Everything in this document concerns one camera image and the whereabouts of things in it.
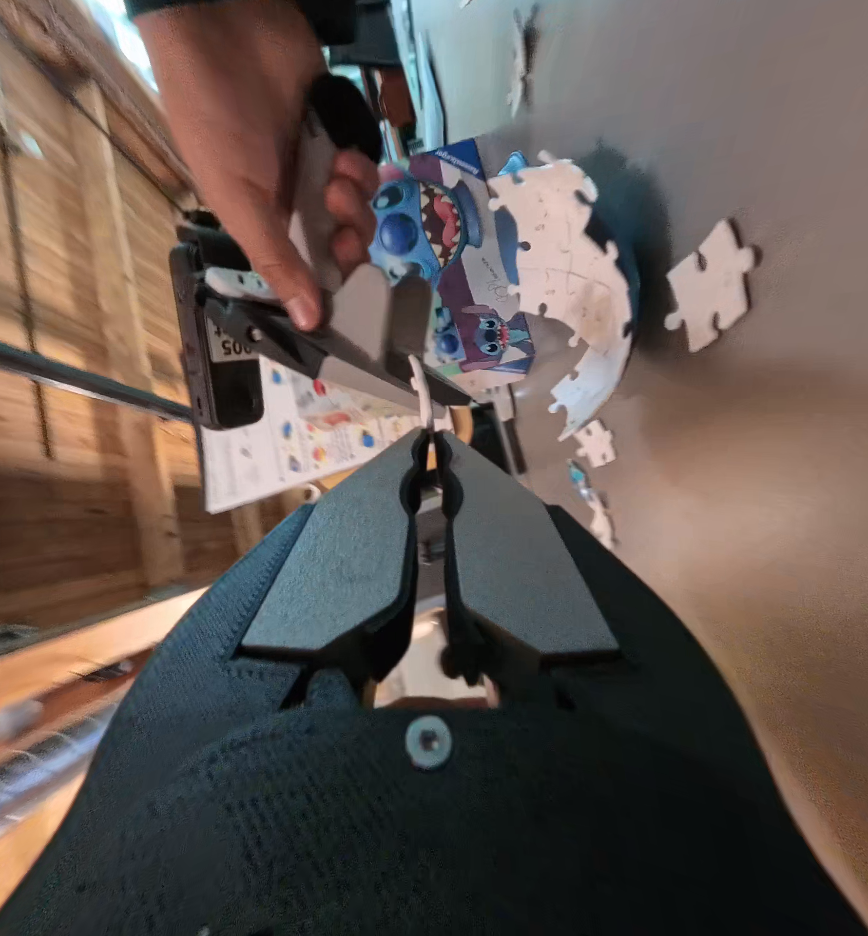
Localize person's right forearm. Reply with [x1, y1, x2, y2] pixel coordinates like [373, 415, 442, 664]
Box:
[123, 0, 358, 45]

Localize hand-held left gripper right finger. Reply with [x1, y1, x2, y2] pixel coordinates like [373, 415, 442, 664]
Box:
[434, 429, 621, 688]

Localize joined white puzzle pieces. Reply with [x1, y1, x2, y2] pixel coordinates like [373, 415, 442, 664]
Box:
[664, 218, 760, 354]

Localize printed instruction sheet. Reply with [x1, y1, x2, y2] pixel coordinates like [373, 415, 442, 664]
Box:
[201, 358, 479, 514]

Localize assembled curved puzzle section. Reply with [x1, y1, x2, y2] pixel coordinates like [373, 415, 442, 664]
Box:
[486, 150, 641, 441]

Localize cartoon printed puzzle box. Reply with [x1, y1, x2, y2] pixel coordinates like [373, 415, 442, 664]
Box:
[368, 137, 537, 392]

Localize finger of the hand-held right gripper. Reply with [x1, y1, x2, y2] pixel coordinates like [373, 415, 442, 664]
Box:
[317, 263, 413, 390]
[391, 278, 473, 408]

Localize black metal pole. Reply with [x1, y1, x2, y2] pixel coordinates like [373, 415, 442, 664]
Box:
[0, 329, 195, 424]

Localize wooden display board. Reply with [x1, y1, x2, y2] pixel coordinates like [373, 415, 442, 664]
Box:
[229, 404, 479, 557]

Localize person's right hand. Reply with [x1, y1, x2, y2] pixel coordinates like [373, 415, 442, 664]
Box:
[134, 0, 381, 332]

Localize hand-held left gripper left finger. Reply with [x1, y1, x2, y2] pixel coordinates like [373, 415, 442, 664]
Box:
[241, 429, 435, 684]

